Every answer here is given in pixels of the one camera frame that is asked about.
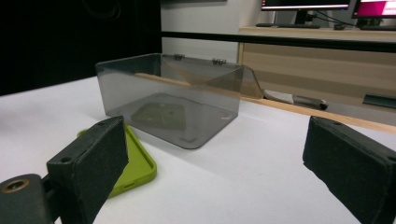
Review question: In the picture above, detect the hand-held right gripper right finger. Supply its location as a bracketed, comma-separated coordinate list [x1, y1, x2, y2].
[302, 115, 396, 224]

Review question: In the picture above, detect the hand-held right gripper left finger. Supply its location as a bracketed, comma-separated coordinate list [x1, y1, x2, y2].
[46, 115, 130, 224]

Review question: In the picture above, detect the transparent grey plastic box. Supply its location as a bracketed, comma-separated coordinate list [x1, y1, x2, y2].
[94, 52, 264, 150]

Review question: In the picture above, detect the grey white object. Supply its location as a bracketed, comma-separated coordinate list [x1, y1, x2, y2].
[263, 89, 329, 111]

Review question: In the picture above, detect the wooden desk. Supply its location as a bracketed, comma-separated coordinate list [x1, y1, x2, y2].
[237, 26, 396, 108]

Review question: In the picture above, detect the black curtain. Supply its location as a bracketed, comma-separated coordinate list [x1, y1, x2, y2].
[0, 0, 163, 97]

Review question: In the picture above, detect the black keyboard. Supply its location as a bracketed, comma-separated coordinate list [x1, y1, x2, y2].
[359, 24, 396, 32]
[255, 22, 321, 30]

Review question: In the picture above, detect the computer monitor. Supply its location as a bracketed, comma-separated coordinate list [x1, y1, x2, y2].
[351, 0, 396, 21]
[261, 0, 352, 25]

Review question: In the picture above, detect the white cabinet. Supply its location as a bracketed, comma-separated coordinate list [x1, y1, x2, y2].
[161, 0, 242, 63]

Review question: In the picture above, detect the grey desk handle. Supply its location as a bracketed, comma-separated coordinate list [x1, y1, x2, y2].
[362, 93, 396, 110]

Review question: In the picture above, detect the black frame bar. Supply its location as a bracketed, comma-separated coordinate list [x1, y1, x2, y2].
[161, 31, 396, 53]

